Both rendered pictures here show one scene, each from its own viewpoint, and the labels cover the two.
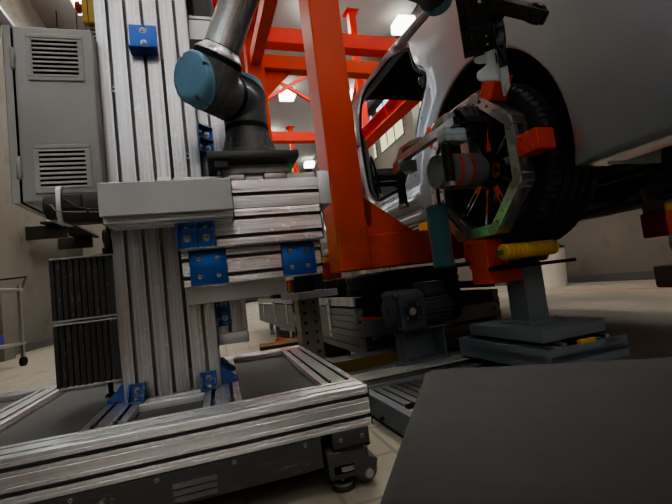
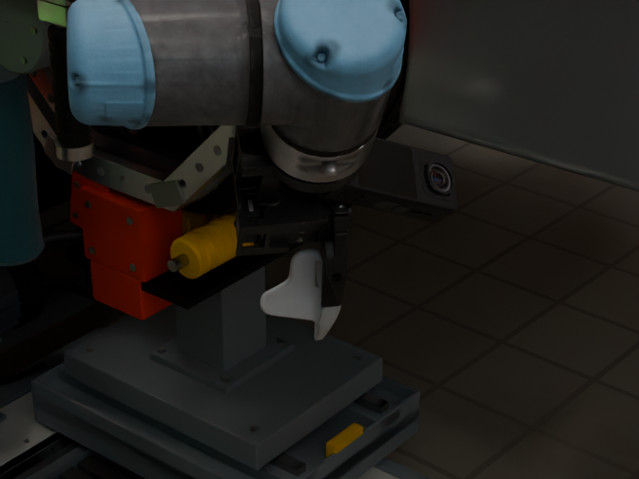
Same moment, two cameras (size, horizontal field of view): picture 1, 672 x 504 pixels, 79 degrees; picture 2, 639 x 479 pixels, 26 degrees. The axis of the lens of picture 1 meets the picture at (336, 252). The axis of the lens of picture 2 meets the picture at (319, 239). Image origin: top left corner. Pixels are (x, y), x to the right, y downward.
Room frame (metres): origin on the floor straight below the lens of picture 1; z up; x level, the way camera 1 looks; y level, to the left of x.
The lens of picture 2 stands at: (0.03, 0.11, 1.36)
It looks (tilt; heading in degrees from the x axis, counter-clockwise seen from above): 27 degrees down; 328
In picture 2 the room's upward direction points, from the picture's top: straight up
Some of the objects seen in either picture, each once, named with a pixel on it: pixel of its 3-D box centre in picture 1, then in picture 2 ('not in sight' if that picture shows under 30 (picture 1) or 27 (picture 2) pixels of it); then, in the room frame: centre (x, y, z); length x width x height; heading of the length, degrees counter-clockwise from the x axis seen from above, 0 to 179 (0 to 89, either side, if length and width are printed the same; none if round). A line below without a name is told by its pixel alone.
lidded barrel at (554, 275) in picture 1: (549, 266); not in sight; (6.65, -3.42, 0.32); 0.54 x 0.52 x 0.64; 107
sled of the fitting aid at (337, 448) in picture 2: (534, 345); (224, 405); (1.66, -0.74, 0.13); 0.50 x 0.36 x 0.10; 19
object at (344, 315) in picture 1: (302, 312); not in sight; (3.16, 0.31, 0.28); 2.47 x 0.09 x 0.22; 19
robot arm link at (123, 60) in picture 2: not in sight; (163, 52); (0.75, -0.23, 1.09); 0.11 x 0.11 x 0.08; 65
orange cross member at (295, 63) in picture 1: (383, 83); not in sight; (4.23, -0.73, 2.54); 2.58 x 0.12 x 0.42; 109
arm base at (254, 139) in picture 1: (248, 146); not in sight; (1.08, 0.20, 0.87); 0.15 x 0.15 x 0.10
